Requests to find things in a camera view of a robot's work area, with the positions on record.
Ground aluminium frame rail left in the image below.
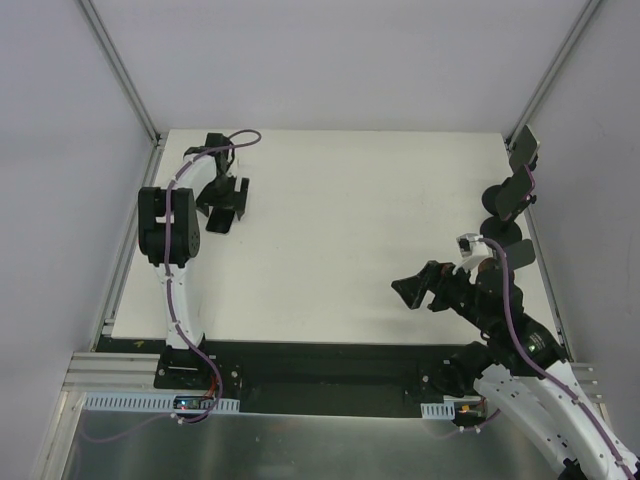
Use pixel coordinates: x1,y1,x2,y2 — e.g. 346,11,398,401
88,136,166,352

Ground white cable duct left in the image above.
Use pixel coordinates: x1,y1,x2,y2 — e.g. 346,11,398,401
84,392,240,415

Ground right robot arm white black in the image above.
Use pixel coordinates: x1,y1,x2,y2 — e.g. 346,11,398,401
391,259,639,479

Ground white cable duct right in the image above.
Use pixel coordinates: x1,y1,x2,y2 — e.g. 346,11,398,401
420,401,456,421

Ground aluminium frame post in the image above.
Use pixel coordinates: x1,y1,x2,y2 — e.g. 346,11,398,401
74,0,162,144
504,0,606,151

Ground white cable duct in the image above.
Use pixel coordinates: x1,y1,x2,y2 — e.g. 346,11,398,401
84,392,240,415
420,401,456,421

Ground aluminium frame post left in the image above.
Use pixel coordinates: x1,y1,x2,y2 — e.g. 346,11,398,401
74,0,162,144

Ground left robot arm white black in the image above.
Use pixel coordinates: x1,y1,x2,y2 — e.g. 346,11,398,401
137,129,261,350

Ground aluminium frame post right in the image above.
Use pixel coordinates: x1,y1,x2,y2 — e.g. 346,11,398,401
504,0,606,151

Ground black phone purple edge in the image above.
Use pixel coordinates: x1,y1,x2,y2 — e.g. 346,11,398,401
495,165,535,221

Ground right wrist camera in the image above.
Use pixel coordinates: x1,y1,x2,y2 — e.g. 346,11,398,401
454,233,493,273

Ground dark grey phone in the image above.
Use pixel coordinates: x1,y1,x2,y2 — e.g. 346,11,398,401
502,239,536,281

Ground black phone silver edge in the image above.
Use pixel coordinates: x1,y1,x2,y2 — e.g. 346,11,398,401
509,124,540,173

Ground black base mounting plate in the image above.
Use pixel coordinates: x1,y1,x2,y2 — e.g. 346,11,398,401
97,338,477,418

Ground black phone stand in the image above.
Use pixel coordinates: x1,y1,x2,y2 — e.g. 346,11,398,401
481,172,534,216
480,216,522,248

